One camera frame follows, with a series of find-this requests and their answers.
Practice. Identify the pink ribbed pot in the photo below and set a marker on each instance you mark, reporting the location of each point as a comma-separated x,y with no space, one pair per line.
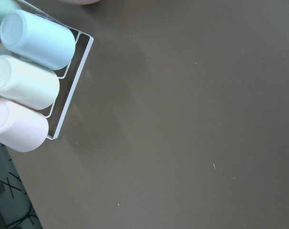
79,2

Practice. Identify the light pink cup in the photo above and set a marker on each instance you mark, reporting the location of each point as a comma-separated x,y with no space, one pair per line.
21,128

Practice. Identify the cream white cup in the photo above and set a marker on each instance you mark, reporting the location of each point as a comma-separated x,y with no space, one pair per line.
27,83

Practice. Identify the light blue cup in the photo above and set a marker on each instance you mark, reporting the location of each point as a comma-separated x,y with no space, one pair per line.
38,39

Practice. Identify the pale green cup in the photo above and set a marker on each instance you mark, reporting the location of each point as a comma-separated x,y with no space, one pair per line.
1,16

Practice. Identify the white wire cup rack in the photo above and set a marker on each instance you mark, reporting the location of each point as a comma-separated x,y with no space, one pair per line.
68,76

